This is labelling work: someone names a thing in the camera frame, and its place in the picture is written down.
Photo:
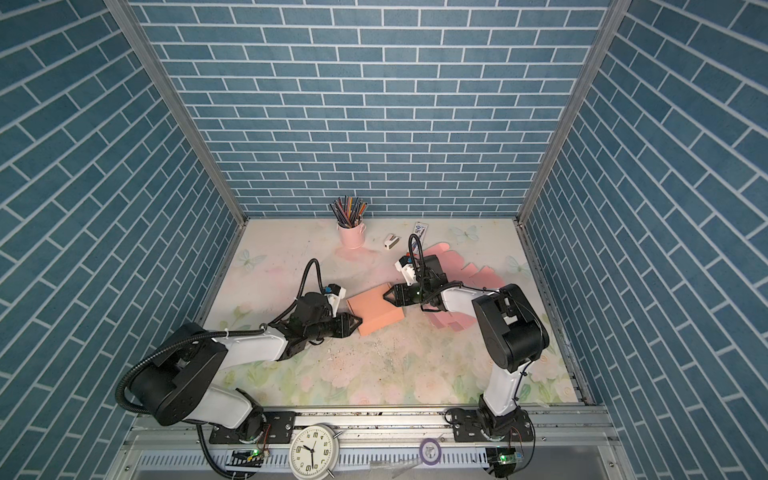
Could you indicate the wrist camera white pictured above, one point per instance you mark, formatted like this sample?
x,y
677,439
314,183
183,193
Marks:
x,y
334,294
407,266

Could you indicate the right circuit board green led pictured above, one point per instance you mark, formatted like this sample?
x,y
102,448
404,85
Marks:
x,y
501,462

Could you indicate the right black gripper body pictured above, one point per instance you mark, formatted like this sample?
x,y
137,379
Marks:
x,y
423,291

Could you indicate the coloured pencils bunch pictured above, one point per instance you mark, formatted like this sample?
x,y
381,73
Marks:
x,y
348,211

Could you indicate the left circuit board green led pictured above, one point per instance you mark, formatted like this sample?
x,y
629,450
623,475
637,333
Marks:
x,y
246,458

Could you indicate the orange paper box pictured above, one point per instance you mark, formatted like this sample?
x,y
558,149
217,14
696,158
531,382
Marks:
x,y
375,312

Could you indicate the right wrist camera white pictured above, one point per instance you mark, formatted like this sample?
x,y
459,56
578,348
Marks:
x,y
407,266

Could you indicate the toothpaste tube packet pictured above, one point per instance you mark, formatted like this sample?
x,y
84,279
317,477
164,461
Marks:
x,y
420,230

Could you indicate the circuit board green led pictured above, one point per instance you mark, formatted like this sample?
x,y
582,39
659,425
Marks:
x,y
501,462
246,458

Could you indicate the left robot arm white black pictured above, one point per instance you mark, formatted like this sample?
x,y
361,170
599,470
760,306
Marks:
x,y
175,383

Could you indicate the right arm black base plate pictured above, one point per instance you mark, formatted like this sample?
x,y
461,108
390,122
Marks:
x,y
479,425

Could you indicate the pink pencil cup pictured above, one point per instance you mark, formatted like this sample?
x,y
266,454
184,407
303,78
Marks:
x,y
352,237

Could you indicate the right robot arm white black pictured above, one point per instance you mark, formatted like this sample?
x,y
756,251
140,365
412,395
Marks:
x,y
513,334

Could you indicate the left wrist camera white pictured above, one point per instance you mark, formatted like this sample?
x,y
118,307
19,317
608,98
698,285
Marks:
x,y
334,294

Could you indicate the aluminium front rail frame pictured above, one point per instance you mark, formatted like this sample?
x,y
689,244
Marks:
x,y
570,441

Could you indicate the white alarm clock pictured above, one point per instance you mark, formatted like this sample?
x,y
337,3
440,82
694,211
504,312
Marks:
x,y
314,453

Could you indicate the pink flat paper box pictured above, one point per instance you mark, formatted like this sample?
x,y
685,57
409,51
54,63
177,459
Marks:
x,y
456,269

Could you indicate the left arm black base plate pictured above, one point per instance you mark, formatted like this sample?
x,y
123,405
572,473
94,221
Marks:
x,y
270,427

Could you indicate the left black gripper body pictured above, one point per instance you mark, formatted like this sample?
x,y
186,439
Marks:
x,y
317,332

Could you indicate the purple tape roll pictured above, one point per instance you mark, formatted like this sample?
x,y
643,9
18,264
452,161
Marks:
x,y
430,452

